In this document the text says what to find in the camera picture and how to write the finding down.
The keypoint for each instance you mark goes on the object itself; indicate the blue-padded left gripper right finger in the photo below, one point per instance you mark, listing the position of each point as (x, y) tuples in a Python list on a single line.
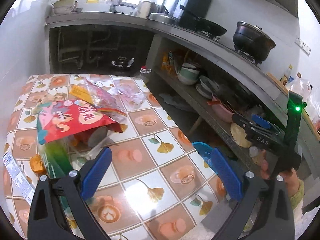
[(275, 216)]

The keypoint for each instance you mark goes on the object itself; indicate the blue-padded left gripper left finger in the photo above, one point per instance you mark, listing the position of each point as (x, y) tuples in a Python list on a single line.
[(47, 219)]

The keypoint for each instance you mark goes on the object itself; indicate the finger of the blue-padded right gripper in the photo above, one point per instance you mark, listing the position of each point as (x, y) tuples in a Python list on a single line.
[(261, 122), (241, 120)]

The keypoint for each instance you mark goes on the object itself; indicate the blue white toothpaste box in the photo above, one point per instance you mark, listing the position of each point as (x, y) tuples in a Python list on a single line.
[(18, 177)]

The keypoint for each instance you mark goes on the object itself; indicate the orange peel piece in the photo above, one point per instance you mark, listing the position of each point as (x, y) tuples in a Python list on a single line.
[(37, 165)]

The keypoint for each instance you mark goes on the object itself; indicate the green plastic drink bottle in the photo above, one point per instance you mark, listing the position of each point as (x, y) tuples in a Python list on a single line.
[(55, 159)]

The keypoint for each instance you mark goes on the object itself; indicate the red snack bag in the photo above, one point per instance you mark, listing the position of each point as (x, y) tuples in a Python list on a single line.
[(59, 119)]

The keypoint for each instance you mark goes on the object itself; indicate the clear plastic tray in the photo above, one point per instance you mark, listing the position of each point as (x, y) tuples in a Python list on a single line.
[(88, 143)]

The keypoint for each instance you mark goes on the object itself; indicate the green sleeve right forearm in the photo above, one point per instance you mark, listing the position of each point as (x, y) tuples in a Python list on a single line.
[(297, 198)]

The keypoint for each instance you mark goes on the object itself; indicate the concrete kitchen counter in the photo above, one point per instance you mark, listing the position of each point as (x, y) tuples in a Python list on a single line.
[(269, 92)]

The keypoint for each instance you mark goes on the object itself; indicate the round straw mat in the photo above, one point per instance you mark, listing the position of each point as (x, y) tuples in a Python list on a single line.
[(239, 136)]

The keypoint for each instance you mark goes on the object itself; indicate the pink plastic basin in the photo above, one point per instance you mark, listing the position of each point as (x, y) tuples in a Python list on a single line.
[(223, 110)]

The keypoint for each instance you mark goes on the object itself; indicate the stack of green white bowls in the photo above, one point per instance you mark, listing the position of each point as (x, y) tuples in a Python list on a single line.
[(188, 74)]

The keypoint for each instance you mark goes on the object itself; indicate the dark cooking pot with lid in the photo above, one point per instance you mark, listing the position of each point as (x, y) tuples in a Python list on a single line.
[(251, 39)]

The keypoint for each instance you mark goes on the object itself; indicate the black wok pan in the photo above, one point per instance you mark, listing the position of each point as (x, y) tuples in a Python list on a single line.
[(205, 26)]

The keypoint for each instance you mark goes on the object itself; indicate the patterned tablecloth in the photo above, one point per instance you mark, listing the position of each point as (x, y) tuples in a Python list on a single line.
[(157, 186)]

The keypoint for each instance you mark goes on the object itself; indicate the clear pink plastic bag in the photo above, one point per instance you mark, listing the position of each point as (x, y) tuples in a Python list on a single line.
[(106, 99)]

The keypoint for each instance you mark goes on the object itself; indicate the black microwave oven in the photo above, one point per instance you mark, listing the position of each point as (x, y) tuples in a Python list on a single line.
[(186, 20)]

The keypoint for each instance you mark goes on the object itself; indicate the yellow paper wrapper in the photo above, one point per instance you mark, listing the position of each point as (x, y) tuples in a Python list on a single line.
[(81, 93)]

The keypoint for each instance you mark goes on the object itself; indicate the white mug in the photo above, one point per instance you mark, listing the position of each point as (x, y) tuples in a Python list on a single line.
[(144, 9)]

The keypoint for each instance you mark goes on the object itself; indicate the white enamel basin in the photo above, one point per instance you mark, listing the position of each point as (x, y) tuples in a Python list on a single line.
[(64, 6)]

